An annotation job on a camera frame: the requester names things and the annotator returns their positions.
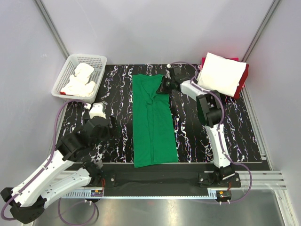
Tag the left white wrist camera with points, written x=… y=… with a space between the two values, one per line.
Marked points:
x=97 y=110

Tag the green t shirt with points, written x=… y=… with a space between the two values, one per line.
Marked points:
x=153 y=129

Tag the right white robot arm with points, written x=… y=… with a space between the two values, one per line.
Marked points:
x=210 y=114

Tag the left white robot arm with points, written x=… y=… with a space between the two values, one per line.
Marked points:
x=28 y=200

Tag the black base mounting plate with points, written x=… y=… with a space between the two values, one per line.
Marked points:
x=172 y=179

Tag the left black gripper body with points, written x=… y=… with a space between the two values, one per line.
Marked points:
x=106 y=135

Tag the folded red t shirt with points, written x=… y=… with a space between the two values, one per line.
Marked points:
x=242 y=82

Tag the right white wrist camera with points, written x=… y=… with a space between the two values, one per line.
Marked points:
x=168 y=67

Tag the white plastic basket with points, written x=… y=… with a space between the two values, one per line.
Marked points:
x=96 y=61

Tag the white t shirt in basket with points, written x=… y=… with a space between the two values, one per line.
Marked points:
x=79 y=84

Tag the folded white t shirt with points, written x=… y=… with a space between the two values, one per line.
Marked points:
x=221 y=73

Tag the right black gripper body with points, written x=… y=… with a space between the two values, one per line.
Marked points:
x=171 y=81

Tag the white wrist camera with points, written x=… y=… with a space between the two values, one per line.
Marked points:
x=97 y=110
x=168 y=67

